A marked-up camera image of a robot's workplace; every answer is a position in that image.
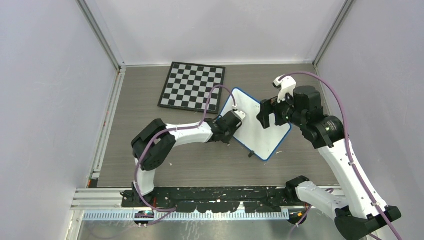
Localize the slotted cable duct strip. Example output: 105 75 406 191
82 209 290 222

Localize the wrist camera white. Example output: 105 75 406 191
272 75 297 103
232 105 246 122

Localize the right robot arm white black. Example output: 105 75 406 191
256 86 402 240

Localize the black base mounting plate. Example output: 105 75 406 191
120 186 308 214

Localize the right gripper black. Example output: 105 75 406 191
257 88 306 128

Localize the black white checkerboard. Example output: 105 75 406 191
158 61 226 114

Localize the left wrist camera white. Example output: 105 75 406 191
232 105 246 122

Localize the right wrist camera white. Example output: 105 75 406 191
272 75 297 103

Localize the whiteboard with blue frame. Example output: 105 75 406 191
219 87 292 161

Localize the aluminium front frame rail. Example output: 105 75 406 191
70 185 349 212

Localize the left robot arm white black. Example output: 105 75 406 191
130 109 247 207

